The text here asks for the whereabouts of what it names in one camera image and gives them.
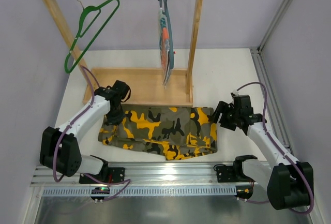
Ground camouflage yellow green trousers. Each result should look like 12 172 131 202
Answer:
98 104 218 160

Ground green clothes hanger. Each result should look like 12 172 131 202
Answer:
64 0 121 74

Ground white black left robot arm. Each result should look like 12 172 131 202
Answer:
39 80 131 182

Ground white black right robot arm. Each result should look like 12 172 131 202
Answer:
210 95 314 210

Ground blue-grey clothes hanger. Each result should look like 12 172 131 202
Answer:
158 0 174 69

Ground wooden clothes rack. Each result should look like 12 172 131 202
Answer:
43 0 203 106

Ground colourful printed cloth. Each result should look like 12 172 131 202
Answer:
158 7 173 87

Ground aluminium corner frame profile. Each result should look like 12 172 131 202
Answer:
250 0 293 152

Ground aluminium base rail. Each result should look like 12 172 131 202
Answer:
31 161 275 187

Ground slotted grey cable duct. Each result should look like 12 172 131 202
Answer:
42 185 237 197

